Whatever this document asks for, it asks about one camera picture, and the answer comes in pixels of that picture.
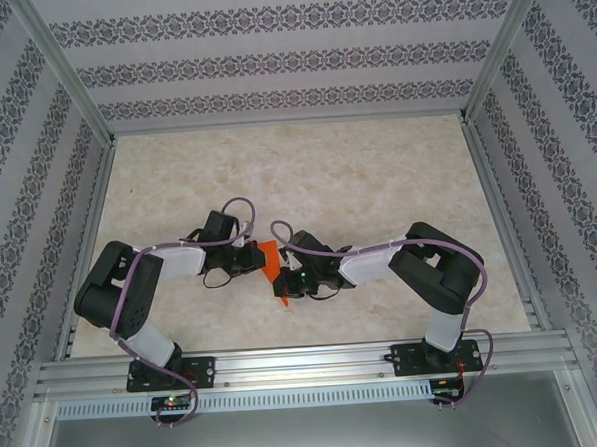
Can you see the aluminium side rail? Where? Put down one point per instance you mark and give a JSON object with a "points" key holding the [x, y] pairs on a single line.
{"points": [[500, 213], [90, 234]]}

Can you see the circuit board with green light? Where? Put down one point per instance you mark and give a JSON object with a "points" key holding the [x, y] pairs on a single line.
{"points": [[170, 402]]}

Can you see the orange paper sheet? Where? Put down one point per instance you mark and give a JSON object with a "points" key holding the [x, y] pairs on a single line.
{"points": [[269, 265]]}

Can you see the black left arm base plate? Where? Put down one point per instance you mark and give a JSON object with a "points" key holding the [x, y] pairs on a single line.
{"points": [[204, 372]]}

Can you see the aluminium mounting rail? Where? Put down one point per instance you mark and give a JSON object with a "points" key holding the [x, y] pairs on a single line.
{"points": [[306, 362]]}

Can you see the grey sheet metal panel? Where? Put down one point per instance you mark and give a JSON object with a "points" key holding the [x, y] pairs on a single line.
{"points": [[310, 438]]}

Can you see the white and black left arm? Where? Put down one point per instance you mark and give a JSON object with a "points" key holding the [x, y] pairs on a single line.
{"points": [[180, 262]]}

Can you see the aluminium frame post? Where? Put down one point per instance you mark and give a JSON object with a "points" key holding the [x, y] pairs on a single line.
{"points": [[504, 42], [62, 65]]}

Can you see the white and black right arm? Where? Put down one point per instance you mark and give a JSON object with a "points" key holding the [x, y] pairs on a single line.
{"points": [[371, 267]]}

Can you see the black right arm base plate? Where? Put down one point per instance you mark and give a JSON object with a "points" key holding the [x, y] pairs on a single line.
{"points": [[405, 364]]}

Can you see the small dark circuit board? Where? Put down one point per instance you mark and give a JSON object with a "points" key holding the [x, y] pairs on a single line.
{"points": [[443, 390]]}

